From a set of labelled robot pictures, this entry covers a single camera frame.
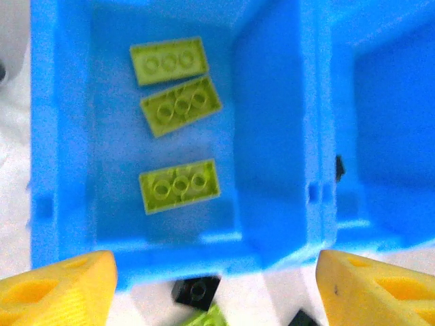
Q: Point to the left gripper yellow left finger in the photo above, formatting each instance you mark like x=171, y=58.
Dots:
x=61, y=295

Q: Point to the black lego brick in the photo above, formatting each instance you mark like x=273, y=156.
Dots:
x=195, y=292
x=302, y=320

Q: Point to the green lego brick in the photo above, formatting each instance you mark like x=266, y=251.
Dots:
x=168, y=61
x=180, y=107
x=209, y=318
x=178, y=186

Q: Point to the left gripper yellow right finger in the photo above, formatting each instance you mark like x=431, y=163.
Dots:
x=374, y=295

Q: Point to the blue three-compartment bin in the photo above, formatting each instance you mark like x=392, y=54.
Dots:
x=272, y=119

